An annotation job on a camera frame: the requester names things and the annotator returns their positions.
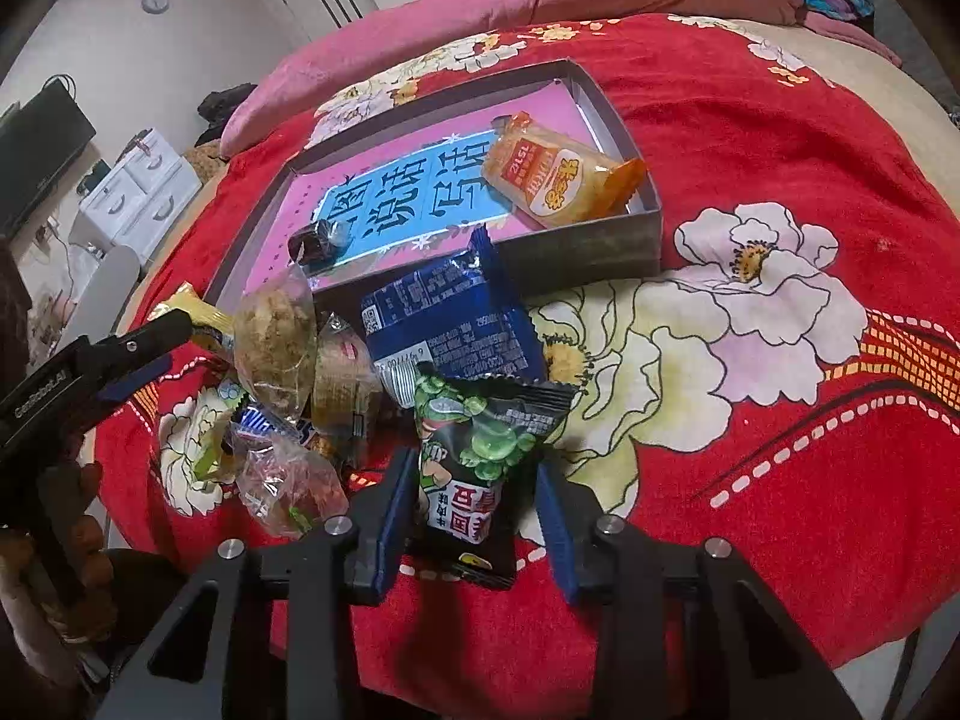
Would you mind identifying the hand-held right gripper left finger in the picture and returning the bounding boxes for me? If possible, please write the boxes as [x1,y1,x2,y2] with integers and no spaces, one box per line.
[97,446,421,720]

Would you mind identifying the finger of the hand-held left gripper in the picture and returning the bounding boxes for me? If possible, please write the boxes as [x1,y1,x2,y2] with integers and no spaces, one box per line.
[90,352,177,421]
[79,309,196,376]

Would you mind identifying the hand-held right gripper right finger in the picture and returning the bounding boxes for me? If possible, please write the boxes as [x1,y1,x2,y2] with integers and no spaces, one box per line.
[534,457,863,720]

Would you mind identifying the yellow snack packet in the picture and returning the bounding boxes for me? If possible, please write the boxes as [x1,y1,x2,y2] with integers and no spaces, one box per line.
[146,281,237,357]

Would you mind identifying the clear nut snack packet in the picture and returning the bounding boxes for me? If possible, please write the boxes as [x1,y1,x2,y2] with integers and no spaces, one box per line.
[232,435,350,541]

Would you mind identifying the black green pea packet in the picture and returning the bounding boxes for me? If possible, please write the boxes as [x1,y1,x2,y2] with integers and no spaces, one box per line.
[414,361,578,592]

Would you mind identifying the clear meat floss cake packet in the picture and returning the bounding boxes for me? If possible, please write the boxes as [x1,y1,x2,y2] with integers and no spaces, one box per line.
[232,266,320,421]

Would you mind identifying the blue snack packet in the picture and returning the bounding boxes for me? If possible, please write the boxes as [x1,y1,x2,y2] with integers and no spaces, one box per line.
[360,223,550,410]

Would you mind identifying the grey cardboard box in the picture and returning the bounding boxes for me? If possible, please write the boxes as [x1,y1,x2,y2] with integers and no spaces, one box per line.
[202,58,663,316]

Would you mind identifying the person's left hand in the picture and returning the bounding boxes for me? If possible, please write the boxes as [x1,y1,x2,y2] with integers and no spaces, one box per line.
[41,457,115,608]

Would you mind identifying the green white snack packet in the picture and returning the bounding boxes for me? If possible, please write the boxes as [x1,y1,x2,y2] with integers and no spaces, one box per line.
[191,379,248,485]

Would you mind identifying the brown chocolate bar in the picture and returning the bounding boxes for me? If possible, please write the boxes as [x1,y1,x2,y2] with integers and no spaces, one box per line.
[229,401,320,451]

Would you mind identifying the white drawer cabinet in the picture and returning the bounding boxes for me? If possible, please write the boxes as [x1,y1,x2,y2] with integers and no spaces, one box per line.
[67,127,203,263]

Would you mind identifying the brown cake packet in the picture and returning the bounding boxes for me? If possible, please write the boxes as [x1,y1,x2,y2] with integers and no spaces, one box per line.
[311,311,387,466]

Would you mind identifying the brown patterned cloth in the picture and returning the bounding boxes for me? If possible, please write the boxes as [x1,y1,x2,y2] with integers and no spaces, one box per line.
[182,139,230,181]

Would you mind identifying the small dark wrapped candy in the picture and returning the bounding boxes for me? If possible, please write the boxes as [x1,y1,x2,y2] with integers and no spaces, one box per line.
[287,221,352,265]

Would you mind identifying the black television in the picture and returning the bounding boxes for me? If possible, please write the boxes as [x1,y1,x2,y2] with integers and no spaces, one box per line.
[0,75,98,237]

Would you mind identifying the dark clothes pile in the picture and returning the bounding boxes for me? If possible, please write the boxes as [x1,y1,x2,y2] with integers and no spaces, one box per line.
[196,85,260,125]

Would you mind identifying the pink and blue book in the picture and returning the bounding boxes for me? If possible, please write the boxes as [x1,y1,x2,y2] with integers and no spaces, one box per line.
[259,79,601,293]

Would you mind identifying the pink duvet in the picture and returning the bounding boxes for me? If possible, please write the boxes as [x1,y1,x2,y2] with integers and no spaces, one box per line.
[220,0,811,160]

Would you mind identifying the orange snack packet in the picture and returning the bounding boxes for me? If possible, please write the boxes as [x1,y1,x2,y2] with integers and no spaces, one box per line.
[484,111,647,231]

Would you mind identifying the red floral blanket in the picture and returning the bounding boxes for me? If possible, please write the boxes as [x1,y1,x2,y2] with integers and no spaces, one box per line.
[94,11,960,691]

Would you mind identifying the grey headboard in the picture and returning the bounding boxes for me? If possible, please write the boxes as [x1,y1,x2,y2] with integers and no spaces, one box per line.
[874,0,960,110]

